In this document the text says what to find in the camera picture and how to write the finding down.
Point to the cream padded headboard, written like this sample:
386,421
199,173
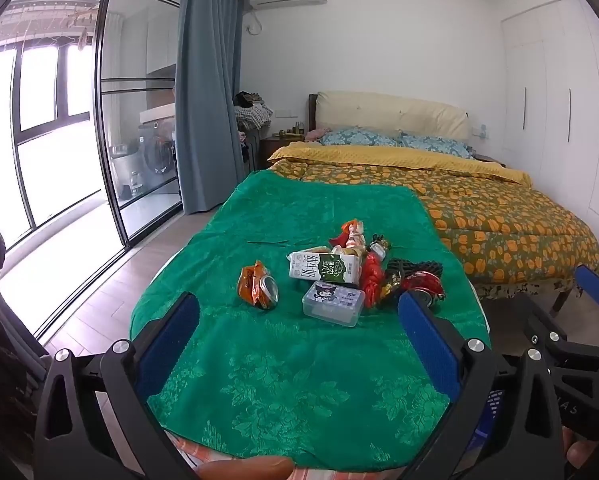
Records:
394,112

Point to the wooden bed leg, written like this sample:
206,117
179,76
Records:
559,302

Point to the crushed red can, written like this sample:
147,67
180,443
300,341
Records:
422,286

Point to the black foam net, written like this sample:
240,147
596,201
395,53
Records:
409,267

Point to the grey-blue curtain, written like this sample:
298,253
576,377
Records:
207,85

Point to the wall socket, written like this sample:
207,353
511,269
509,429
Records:
480,131

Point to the yellow blanket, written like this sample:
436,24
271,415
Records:
379,157

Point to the orange floral quilt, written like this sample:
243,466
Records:
504,220

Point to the ceiling drying rack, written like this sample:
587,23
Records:
39,22

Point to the washing machine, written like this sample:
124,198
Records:
157,152

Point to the person's left hand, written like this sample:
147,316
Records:
244,469

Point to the dark wooden nightstand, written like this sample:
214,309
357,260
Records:
279,152

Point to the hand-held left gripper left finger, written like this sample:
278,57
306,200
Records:
172,345

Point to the orange snack wrapper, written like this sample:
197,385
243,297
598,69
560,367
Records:
352,235

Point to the clear plastic box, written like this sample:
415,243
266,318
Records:
332,302

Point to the black framed window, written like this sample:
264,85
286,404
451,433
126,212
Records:
14,135

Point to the white and green milk carton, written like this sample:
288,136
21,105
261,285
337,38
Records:
324,267

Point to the floral bed skirt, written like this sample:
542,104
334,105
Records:
519,287

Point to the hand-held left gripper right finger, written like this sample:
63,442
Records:
427,345

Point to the olive and silver wrapper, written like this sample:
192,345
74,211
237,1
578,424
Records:
379,247

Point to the teal floral pillow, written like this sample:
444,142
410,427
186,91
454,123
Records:
359,136
437,144

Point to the black framed glass door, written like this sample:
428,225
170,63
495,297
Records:
101,110

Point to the person's right hand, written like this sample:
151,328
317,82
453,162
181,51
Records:
579,455

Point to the crushed orange can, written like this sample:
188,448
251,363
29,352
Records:
254,285

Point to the pile of clothes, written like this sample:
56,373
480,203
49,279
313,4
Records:
252,110

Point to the white wardrobe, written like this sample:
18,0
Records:
554,85

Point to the red plastic bag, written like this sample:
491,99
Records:
372,275

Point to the green patterned cloth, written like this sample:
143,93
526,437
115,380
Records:
279,360

